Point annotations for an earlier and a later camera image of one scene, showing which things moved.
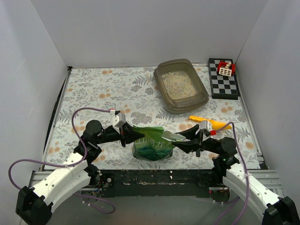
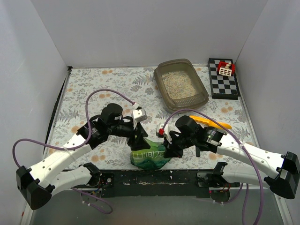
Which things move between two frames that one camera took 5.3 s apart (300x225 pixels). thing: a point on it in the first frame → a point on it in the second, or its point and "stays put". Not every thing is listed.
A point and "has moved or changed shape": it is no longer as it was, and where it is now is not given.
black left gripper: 123,135 → 137,135
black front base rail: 146,183 stays put
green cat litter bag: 154,146 has moved or changed shape
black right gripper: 199,141 → 169,143
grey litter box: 179,87 stays put
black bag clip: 198,153 stays put
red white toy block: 226,68 stays put
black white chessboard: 222,87 stays put
